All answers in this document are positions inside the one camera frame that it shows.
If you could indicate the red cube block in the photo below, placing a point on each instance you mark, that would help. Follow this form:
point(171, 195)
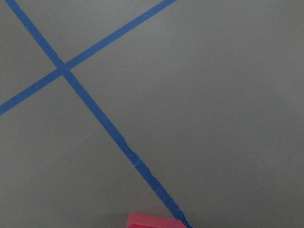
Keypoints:
point(139, 220)

